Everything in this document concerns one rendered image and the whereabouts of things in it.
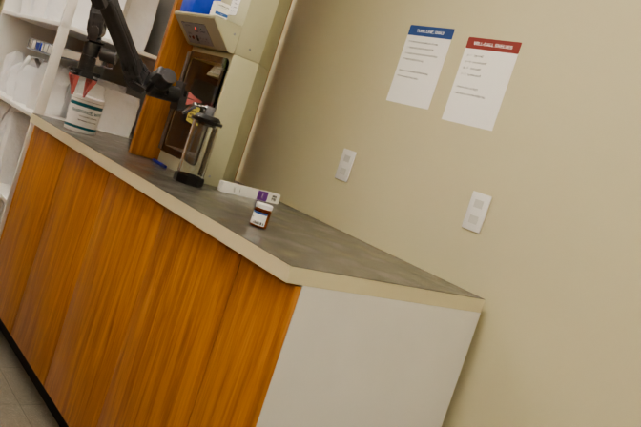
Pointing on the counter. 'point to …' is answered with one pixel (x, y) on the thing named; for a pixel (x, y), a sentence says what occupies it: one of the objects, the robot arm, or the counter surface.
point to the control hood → (227, 35)
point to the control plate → (197, 33)
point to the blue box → (197, 1)
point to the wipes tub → (84, 113)
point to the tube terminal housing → (242, 65)
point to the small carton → (220, 10)
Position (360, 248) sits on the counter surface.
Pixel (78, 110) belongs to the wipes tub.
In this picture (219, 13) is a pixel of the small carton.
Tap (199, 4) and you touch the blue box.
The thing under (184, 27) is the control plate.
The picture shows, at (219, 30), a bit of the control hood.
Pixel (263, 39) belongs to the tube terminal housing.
